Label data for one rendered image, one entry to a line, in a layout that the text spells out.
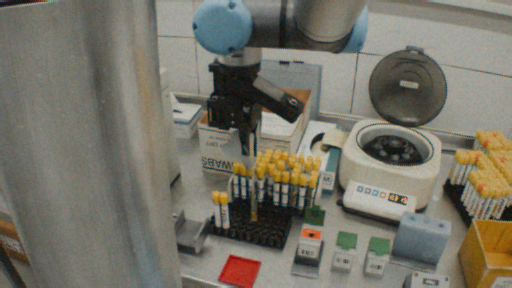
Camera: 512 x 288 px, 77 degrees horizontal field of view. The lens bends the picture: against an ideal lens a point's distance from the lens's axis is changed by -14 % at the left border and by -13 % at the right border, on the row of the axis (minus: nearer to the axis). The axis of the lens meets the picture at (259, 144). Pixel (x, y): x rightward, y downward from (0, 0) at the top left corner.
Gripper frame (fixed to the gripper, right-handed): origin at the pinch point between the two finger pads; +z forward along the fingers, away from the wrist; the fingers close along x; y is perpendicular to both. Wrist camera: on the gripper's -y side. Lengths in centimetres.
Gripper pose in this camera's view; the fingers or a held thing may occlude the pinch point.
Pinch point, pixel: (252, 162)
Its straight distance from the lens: 71.9
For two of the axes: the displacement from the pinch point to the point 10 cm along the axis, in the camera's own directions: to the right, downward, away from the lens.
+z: 0.0, 8.5, 5.3
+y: -9.6, -1.5, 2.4
